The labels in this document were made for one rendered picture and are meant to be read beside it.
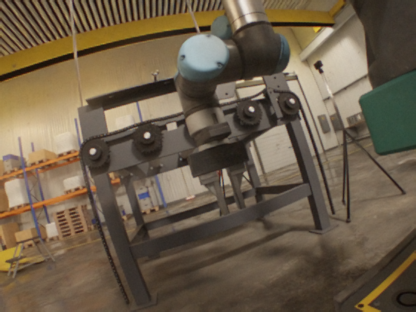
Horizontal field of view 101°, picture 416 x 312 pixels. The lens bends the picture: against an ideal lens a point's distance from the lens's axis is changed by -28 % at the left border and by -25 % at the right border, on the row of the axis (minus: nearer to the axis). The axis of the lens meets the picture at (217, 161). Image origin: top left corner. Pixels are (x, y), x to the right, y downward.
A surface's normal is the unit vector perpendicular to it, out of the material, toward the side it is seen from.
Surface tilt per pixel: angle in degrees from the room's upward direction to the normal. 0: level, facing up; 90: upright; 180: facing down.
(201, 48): 90
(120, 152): 90
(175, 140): 90
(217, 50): 90
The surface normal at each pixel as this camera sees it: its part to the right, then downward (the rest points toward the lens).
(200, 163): 0.19, -0.13
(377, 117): -0.91, 0.27
